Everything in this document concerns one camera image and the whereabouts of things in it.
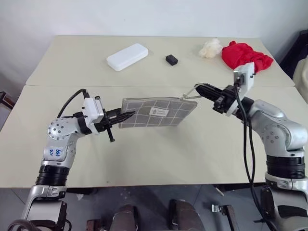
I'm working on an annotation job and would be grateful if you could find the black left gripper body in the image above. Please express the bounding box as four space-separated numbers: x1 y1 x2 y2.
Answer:
94 109 119 143

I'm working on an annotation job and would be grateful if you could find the grey plaid zipper pouch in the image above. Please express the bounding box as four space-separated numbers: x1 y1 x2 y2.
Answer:
118 86 203 129

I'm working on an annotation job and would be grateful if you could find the white fluffy cloth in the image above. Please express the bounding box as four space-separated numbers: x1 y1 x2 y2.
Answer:
198 38 222 59

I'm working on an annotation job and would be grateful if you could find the black furniture piece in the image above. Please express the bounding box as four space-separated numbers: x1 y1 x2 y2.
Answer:
279 30 308 81

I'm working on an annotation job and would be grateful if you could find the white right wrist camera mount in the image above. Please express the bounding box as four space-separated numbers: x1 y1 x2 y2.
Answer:
225 62 256 116

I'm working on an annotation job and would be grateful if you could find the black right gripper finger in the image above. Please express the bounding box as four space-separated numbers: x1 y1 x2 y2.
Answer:
196 88 220 103
195 83 223 97

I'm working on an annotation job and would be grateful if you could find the small black box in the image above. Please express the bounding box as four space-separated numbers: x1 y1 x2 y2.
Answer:
165 54 179 65

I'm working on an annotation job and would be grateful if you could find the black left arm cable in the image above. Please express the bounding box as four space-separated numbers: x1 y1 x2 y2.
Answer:
57 89 91 119

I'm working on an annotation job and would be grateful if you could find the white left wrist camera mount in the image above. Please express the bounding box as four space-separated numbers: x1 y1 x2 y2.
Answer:
81 96 105 135

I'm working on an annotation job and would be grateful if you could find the white plastic case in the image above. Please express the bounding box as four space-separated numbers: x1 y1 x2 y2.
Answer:
106 43 149 72

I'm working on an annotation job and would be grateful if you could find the dark bar with metal clamp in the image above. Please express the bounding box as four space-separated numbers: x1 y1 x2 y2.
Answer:
211 204 238 231

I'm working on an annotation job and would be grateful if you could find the red crumpled cloth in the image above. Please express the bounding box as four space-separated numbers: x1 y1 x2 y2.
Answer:
221 40 274 74

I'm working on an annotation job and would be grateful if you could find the beige rounded object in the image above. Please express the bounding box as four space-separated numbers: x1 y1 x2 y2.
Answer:
292 57 308 97

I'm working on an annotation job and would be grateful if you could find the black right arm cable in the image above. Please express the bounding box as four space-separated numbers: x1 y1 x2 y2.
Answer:
233 79 279 231

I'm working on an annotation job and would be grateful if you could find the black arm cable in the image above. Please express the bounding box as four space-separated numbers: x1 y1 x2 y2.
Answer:
57 89 91 119
233 79 279 231

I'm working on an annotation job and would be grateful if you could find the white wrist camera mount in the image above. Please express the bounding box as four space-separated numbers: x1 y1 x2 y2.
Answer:
81 96 105 135
225 62 256 116

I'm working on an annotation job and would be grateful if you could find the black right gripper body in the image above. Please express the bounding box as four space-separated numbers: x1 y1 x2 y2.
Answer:
212 85 239 114

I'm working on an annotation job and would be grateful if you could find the dark rounded shape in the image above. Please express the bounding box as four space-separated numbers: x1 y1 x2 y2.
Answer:
167 199 201 231
112 204 140 231

